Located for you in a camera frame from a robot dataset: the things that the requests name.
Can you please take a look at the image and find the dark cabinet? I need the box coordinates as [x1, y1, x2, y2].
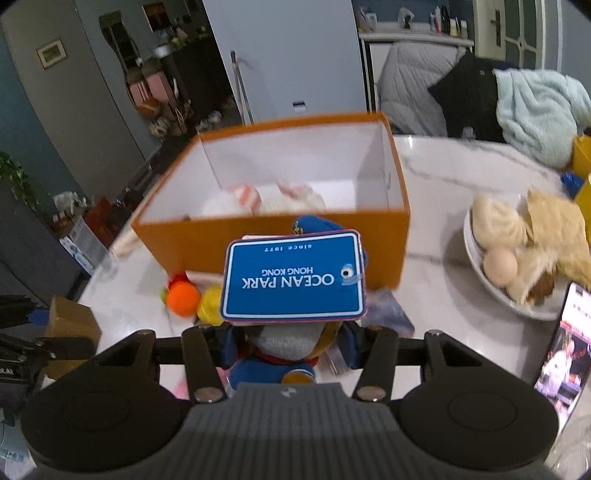
[171, 37, 241, 136]

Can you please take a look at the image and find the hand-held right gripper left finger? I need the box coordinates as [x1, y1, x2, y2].
[95, 324, 240, 403]

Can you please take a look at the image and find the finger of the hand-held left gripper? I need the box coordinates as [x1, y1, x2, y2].
[0, 333, 95, 366]
[0, 295, 49, 329]

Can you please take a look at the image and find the black garment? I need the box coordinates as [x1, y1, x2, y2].
[427, 51, 509, 144]

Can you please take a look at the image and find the steamed bun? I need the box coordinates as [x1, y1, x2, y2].
[471, 194, 529, 248]

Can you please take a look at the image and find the mop handle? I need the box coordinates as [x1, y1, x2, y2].
[230, 51, 254, 126]

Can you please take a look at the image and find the light blue blanket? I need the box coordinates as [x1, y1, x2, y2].
[493, 68, 591, 168]

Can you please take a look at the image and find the orange cardboard box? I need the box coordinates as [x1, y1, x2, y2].
[130, 112, 411, 291]

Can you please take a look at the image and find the grey padded jacket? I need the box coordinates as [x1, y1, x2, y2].
[376, 41, 467, 137]

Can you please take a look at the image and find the door with handle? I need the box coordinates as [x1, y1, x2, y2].
[473, 0, 578, 72]

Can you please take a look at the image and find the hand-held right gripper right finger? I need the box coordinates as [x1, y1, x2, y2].
[342, 323, 481, 401]

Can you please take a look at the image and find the blue small item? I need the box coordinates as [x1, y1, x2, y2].
[560, 172, 587, 199]

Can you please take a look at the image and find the green houseplant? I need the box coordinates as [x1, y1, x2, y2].
[0, 150, 40, 210]

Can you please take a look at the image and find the smartphone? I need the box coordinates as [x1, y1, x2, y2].
[533, 281, 591, 437]

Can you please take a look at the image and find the white bowl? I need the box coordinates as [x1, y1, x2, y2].
[463, 194, 573, 321]

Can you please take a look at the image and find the yellow container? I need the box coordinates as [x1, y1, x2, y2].
[571, 134, 591, 178]

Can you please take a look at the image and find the egg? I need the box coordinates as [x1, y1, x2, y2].
[482, 247, 519, 287]

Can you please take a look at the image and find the white plush toy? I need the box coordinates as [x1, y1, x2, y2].
[202, 182, 260, 217]
[259, 181, 328, 215]

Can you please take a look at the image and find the orange plush ball toy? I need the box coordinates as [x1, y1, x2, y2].
[159, 272, 202, 318]

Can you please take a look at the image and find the framed wall picture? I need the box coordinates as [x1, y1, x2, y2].
[36, 39, 65, 69]

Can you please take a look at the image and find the plush toy with blue tag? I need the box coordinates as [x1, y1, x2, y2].
[220, 215, 370, 398]

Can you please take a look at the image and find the white carton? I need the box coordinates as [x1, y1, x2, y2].
[59, 215, 109, 273]

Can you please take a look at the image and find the brown cardboard carton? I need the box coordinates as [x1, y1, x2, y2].
[44, 295, 102, 381]

